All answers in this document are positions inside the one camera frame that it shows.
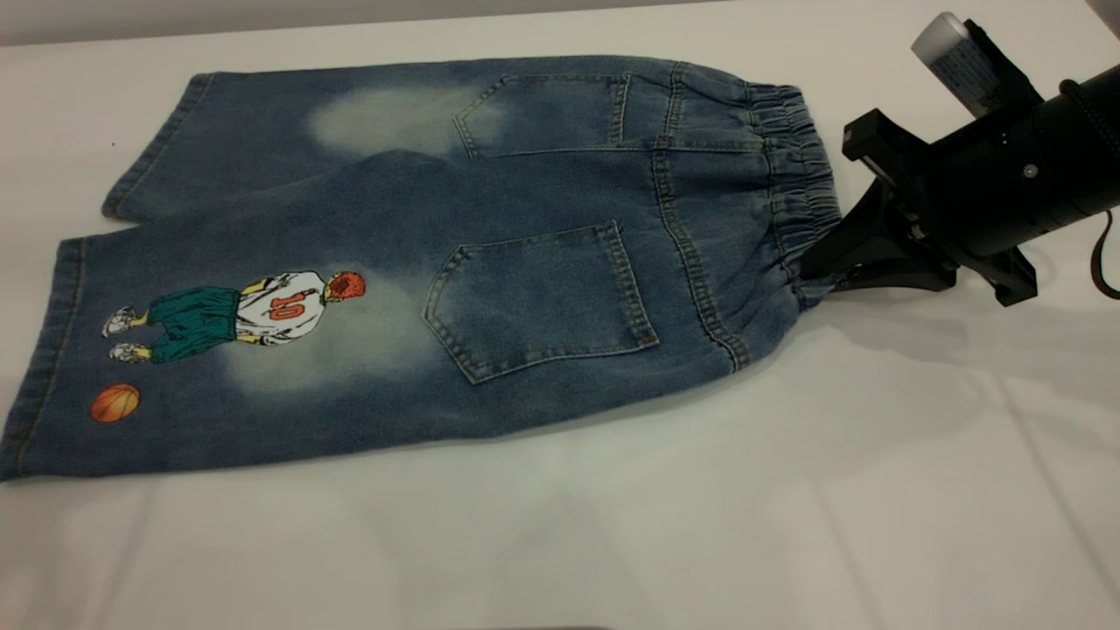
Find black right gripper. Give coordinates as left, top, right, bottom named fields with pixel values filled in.
left=801, top=109, right=1042, bottom=307

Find blue denim shorts with print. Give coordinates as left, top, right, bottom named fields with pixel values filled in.
left=0, top=54, right=843, bottom=482

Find grey cylindrical right wrist camera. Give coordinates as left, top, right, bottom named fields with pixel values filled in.
left=910, top=12, right=1044, bottom=119

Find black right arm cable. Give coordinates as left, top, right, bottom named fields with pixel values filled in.
left=1088, top=208, right=1120, bottom=301

